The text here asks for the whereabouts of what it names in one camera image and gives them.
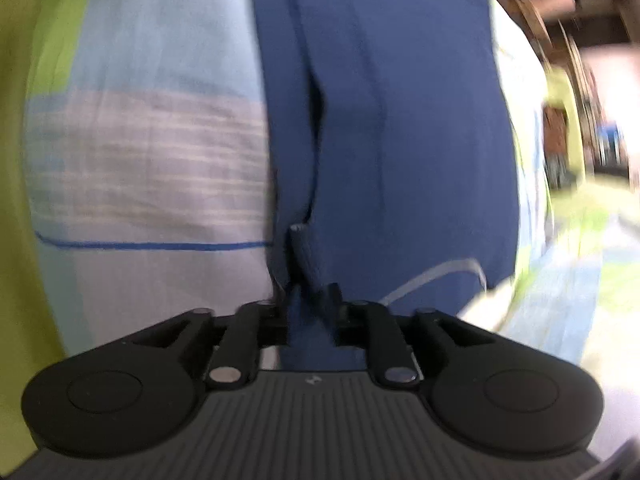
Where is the green covered sofa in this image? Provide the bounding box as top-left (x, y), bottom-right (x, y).
top-left (0, 0), bottom-right (68, 461)

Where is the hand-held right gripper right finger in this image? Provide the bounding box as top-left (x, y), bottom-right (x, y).
top-left (290, 225), bottom-right (496, 387)

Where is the navy blue garment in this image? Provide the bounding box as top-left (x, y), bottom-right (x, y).
top-left (248, 0), bottom-right (521, 372)

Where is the checkered blue green blanket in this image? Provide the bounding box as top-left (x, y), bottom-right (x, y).
top-left (20, 0), bottom-right (631, 366)

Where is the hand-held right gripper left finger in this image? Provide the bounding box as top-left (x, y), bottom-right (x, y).
top-left (122, 300), bottom-right (290, 389)

